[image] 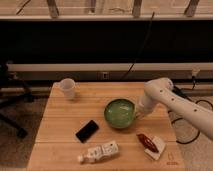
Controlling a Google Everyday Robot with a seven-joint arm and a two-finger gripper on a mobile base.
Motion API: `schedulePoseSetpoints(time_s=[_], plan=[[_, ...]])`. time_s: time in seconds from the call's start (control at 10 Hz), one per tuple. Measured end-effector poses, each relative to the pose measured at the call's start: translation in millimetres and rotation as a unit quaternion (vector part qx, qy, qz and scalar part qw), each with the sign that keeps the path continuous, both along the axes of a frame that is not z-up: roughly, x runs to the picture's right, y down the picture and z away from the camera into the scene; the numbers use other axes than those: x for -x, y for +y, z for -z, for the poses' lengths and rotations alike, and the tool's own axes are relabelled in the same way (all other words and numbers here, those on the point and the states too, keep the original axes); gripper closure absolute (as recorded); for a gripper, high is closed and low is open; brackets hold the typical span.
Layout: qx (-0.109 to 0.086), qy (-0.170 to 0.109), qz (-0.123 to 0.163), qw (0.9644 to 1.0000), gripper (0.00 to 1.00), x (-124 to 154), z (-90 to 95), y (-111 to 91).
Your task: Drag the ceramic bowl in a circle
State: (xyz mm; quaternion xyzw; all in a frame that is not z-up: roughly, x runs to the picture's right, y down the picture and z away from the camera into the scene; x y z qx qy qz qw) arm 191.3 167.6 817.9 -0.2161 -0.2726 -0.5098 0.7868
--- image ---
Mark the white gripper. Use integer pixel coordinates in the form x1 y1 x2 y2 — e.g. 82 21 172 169
136 94 156 117

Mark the green ceramic bowl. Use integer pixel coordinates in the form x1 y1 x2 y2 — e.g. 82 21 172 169
104 99 135 129

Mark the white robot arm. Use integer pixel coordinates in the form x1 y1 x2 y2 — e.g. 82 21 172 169
137 77 213 141

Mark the red chili pepper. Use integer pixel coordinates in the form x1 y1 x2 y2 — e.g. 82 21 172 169
137 134 159 153

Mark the white plastic bottle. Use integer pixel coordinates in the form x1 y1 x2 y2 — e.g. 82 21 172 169
77 141 119 163

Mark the black smartphone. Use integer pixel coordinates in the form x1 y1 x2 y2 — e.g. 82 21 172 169
76 120 99 143

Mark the white plastic cup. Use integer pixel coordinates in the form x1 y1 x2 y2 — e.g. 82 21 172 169
59 78 75 100

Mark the black office chair base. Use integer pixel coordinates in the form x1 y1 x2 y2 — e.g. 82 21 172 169
0 62 34 138

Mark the black floor cable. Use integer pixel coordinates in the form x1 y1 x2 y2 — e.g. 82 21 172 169
168 85 213 145

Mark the wall power outlet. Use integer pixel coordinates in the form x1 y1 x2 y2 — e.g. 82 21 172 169
102 72 109 80

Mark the white wall plug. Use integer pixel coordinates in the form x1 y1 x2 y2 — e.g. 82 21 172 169
191 68 200 77

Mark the black hanging cable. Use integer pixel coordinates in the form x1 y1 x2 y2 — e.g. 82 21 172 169
119 11 156 82

